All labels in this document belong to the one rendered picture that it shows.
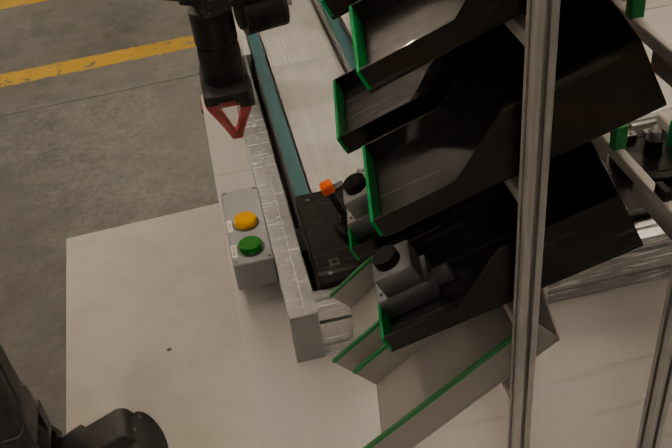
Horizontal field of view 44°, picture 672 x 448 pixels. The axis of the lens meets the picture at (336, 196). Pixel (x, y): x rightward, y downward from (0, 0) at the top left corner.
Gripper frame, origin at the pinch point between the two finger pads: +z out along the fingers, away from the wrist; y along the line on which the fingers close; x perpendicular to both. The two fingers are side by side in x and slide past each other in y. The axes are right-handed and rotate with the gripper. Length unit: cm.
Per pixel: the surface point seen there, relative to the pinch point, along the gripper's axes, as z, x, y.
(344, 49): 29, -28, 73
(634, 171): -8, -41, -36
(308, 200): 26.1, -9.6, 14.8
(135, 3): 123, 45, 354
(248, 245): 25.8, 2.2, 5.8
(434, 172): -14.5, -18.6, -38.0
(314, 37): 32, -23, 88
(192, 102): 123, 20, 231
